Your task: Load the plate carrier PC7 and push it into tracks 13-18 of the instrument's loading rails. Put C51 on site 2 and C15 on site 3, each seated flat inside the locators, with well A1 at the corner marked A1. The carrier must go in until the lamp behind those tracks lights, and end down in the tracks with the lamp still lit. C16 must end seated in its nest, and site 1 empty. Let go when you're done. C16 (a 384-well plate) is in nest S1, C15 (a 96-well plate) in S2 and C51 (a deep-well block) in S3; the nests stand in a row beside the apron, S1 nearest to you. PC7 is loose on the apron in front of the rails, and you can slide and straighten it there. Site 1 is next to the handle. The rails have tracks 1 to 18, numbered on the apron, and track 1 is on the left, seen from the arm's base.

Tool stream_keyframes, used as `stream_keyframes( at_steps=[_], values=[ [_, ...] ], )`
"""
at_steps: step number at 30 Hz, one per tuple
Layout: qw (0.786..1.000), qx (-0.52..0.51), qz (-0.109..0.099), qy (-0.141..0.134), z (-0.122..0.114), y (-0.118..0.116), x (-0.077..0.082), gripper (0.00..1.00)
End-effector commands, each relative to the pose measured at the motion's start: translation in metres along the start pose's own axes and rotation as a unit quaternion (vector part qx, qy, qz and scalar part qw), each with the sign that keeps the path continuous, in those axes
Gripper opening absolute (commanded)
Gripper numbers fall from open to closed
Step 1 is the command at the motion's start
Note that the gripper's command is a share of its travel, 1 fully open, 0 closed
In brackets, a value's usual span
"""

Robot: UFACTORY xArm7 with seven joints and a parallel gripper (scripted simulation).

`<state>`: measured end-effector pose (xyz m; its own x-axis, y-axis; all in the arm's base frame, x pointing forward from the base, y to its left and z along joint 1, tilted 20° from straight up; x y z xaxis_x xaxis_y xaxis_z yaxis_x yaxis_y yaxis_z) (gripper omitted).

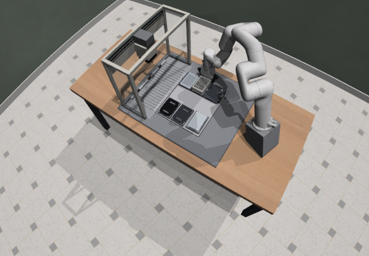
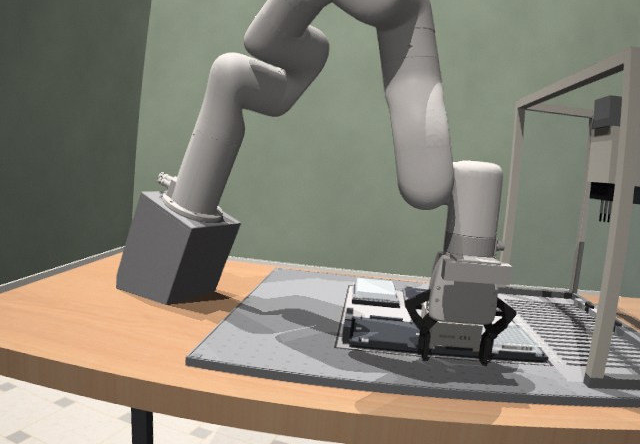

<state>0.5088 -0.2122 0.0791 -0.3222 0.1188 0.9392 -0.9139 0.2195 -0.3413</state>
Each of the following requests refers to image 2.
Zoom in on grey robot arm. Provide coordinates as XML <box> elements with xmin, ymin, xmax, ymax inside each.
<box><xmin>158</xmin><ymin>0</ymin><xmax>512</xmax><ymax>285</ymax></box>

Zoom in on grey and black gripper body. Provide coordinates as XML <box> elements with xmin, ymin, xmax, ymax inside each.
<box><xmin>426</xmin><ymin>250</ymin><xmax>498</xmax><ymax>325</ymax></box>

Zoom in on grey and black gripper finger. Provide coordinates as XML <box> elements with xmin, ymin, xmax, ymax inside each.
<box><xmin>404</xmin><ymin>289</ymin><xmax>438</xmax><ymax>359</ymax></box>
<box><xmin>479</xmin><ymin>298</ymin><xmax>517</xmax><ymax>364</ymax></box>

